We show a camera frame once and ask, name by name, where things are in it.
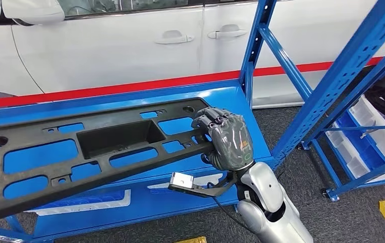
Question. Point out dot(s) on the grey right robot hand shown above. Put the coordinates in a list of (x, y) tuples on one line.
[(232, 141)]

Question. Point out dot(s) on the black plastic panel part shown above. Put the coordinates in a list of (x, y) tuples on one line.
[(122, 137)]

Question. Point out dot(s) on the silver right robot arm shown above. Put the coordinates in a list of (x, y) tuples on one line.
[(262, 187)]

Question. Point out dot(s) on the large blue metal shelf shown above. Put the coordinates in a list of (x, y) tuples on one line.
[(232, 100)]

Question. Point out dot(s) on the blue wheeled shelf rack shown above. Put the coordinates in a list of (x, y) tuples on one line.
[(356, 94)]

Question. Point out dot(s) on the white car with red stripe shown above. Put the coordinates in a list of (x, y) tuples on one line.
[(111, 50)]

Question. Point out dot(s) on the black camera bracket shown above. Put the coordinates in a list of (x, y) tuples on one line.
[(212, 192)]

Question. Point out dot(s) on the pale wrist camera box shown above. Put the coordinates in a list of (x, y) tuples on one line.
[(182, 181)]

